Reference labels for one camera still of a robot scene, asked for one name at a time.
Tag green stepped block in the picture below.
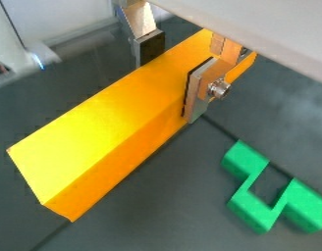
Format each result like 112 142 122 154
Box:
222 140 322 234

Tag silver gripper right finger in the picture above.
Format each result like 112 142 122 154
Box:
182 33 242 124

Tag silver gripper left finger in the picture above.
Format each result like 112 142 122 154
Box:
111 0 165 68

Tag yellow rectangular bar block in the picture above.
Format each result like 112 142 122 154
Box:
8 29 257 221

